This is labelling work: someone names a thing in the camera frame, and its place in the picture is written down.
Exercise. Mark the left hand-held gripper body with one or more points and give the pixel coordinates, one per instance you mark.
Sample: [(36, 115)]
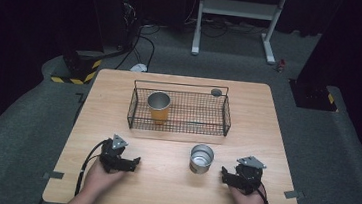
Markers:
[(113, 157)]

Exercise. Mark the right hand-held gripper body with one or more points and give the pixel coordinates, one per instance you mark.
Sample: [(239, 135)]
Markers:
[(248, 177)]

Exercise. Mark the orange cup with metal inside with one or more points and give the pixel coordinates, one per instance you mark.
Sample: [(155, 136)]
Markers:
[(159, 108)]

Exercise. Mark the person's left hand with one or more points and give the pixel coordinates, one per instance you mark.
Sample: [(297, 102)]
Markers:
[(101, 179)]

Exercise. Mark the silver metal cup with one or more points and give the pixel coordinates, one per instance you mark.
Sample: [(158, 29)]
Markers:
[(201, 159)]

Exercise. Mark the grey tape piece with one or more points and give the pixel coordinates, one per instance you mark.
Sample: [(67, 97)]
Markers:
[(294, 194), (53, 175)]

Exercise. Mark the grey round table grommet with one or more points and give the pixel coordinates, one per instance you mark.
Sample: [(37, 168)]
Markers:
[(216, 92)]

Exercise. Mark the black yellow striped base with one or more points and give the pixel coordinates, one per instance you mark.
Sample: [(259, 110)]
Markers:
[(313, 96), (76, 72)]

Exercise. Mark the white power adapter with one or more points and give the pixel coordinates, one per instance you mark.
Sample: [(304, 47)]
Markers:
[(138, 67)]

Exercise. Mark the small red bottle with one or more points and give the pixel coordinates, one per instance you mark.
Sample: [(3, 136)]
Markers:
[(281, 65)]

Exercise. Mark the black equipment rack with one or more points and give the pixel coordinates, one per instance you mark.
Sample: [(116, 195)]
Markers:
[(123, 16)]

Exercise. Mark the white metal stand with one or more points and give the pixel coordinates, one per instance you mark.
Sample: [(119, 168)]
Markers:
[(238, 8)]

